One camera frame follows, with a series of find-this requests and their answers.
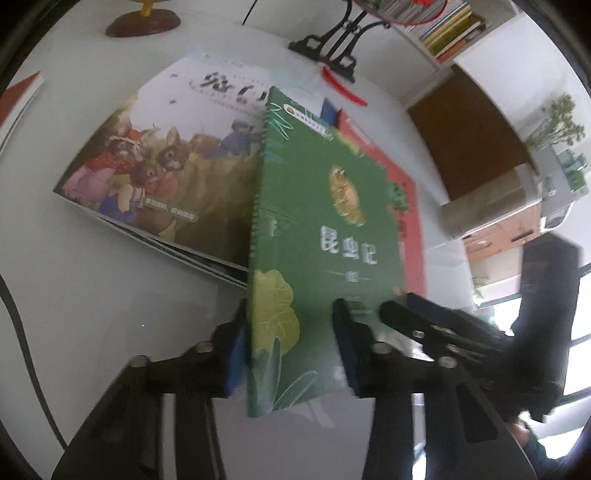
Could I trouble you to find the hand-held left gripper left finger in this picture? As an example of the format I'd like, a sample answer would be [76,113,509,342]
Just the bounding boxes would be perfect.
[51,299,249,480]

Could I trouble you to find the yellow desk globe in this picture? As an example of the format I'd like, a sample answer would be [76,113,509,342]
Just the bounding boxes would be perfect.
[105,0,182,38]

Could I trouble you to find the beige cylindrical appliance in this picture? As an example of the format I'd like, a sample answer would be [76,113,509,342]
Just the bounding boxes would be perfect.
[438,168,541,238]

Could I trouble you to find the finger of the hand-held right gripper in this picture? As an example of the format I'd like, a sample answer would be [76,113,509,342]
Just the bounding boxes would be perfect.
[379,300,505,366]
[407,293,509,348]

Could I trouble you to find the green box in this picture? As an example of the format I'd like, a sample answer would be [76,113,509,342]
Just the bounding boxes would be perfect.
[556,150,589,192]

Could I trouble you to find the round embroidered red flower fan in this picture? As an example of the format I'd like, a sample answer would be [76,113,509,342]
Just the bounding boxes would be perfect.
[353,0,469,25]

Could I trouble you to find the red cartoon figure book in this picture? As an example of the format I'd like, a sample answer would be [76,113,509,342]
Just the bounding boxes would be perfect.
[330,108,426,296]

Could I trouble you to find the thin paperback book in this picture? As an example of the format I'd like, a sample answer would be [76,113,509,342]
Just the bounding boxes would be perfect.
[74,198,250,291]

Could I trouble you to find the green book with yellow leaf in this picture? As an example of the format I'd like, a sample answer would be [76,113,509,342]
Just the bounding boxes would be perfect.
[246,86,407,418]

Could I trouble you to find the white farm animals book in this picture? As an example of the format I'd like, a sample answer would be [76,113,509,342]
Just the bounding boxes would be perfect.
[53,46,324,278]

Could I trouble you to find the red tassel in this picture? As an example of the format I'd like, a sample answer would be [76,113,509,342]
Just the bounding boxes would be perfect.
[320,67,369,107]

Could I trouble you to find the brown wooden panel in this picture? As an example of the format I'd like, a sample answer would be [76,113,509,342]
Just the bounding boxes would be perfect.
[406,65,534,201]

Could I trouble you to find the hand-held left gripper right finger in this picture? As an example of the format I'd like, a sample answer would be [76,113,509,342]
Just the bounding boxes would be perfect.
[332,299,539,480]

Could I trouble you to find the potted green plant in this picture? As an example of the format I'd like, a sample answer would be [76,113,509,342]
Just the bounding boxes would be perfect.
[524,93,579,149]

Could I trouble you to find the wooden drawer cabinet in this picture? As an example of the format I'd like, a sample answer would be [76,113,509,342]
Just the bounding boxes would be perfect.
[464,203,543,282]

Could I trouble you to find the red-brown cover book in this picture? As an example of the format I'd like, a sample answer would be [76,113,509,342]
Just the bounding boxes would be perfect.
[0,71,45,153]

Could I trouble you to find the white desktop appliance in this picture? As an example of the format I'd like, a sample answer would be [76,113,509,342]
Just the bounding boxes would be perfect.
[517,166,585,232]

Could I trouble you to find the black ornate fan stand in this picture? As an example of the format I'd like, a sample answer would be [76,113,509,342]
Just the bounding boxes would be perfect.
[288,0,393,84]

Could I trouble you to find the person's right forearm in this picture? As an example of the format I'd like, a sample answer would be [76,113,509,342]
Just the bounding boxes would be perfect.
[510,415,571,474]

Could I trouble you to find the black table cable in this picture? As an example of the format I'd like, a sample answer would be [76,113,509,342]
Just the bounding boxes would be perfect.
[0,272,70,450]

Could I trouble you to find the row of colourful books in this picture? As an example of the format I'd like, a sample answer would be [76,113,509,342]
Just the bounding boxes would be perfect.
[383,0,488,64]

